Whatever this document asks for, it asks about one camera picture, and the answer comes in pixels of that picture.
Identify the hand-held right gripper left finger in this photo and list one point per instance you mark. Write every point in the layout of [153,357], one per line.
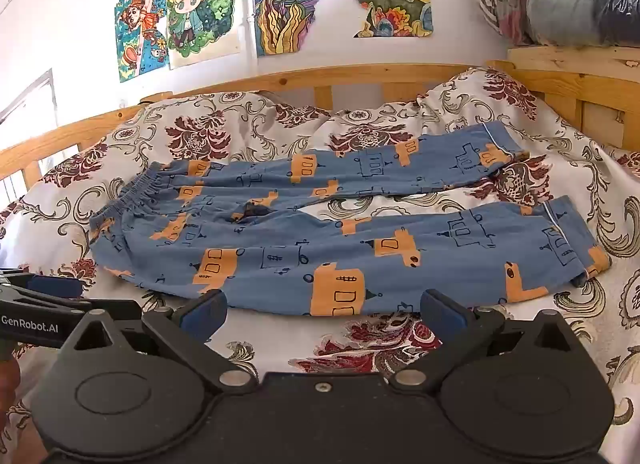
[202,315]

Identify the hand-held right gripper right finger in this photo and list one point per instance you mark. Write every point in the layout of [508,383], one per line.
[441,311]

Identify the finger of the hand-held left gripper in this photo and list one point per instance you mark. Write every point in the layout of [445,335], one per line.
[55,287]

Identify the blue pants with orange print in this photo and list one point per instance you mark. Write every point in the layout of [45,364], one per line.
[280,249]

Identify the floral printed blanket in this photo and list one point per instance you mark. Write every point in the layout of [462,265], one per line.
[280,109]

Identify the poster with orange-haired figure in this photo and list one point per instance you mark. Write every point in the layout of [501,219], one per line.
[140,39]

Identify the poster with blonde cartoon figure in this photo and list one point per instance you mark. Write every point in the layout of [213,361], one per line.
[200,9]

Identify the white window frame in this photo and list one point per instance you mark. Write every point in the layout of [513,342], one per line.
[30,109]

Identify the wooden bed frame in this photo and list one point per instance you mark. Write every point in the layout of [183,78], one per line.
[350,75]

